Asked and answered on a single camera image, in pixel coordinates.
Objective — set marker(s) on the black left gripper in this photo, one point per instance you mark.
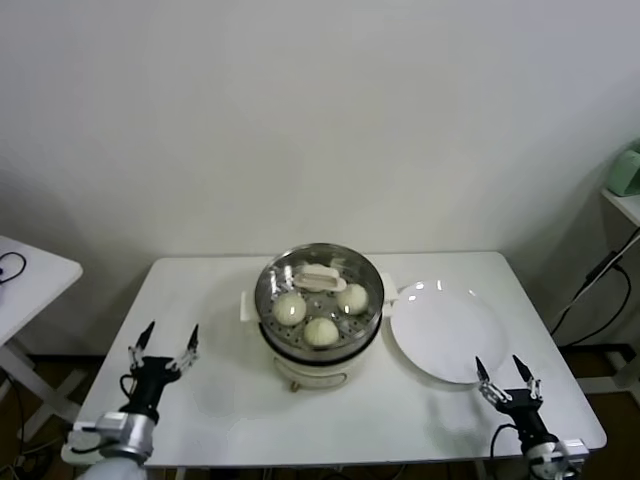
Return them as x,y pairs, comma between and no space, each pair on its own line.
150,382

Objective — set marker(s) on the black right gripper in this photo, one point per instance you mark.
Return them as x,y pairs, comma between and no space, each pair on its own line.
520,410

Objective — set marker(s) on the white steamed baozi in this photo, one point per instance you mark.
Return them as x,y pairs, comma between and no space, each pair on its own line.
320,332
290,308
352,299

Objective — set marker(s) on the stainless steel steamer basket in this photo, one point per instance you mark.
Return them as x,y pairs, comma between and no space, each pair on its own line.
246,305

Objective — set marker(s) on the white round plate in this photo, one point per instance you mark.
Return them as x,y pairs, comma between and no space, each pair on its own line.
440,330

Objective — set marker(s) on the white side table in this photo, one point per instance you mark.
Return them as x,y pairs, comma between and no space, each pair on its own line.
35,285

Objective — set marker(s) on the cream electric cooker base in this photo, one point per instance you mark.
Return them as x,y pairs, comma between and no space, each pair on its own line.
310,375

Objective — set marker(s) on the green appliance on shelf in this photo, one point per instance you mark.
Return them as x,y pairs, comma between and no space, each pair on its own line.
627,172

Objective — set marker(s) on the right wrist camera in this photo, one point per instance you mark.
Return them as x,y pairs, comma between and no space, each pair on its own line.
572,447

